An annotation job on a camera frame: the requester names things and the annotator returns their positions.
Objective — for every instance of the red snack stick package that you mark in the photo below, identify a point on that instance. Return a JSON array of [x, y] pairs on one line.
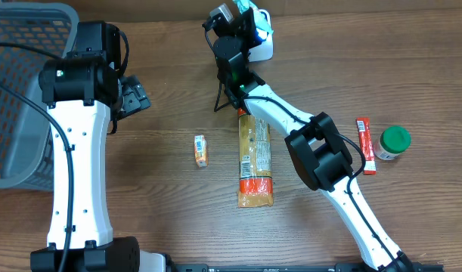
[[366, 144]]

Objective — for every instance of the grey plastic shopping basket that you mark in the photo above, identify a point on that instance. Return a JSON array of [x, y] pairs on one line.
[[29, 31]]

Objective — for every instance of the white barcode scanner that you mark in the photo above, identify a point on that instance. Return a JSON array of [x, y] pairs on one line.
[[265, 50]]

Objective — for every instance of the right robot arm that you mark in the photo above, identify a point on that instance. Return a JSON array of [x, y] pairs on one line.
[[319, 153]]

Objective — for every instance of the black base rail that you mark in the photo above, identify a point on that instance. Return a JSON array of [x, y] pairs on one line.
[[339, 267]]

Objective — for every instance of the light blue tissue pack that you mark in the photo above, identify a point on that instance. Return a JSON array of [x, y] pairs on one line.
[[261, 20]]

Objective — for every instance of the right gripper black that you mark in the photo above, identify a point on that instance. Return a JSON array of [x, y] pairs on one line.
[[242, 28]]

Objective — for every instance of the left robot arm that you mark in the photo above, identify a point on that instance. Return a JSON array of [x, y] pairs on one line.
[[86, 93]]

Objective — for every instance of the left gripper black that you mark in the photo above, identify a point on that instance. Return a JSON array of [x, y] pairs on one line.
[[136, 95]]

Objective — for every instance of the red and tan cracker package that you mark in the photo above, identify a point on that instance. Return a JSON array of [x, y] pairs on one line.
[[255, 176]]

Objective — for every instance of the green lid jar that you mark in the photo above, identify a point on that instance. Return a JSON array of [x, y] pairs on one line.
[[391, 143]]

